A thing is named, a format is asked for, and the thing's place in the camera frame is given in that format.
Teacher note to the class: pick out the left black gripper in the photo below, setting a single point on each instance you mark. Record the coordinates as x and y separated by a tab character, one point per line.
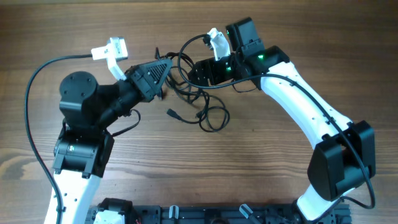
146	87

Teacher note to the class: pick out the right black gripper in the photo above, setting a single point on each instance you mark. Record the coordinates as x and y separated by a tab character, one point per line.
203	66

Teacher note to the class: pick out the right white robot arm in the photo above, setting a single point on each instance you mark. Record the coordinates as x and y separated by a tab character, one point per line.
343	155

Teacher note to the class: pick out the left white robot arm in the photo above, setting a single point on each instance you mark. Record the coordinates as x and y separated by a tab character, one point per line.
84	145

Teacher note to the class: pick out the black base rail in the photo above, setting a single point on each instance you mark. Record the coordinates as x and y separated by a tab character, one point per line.
276	213

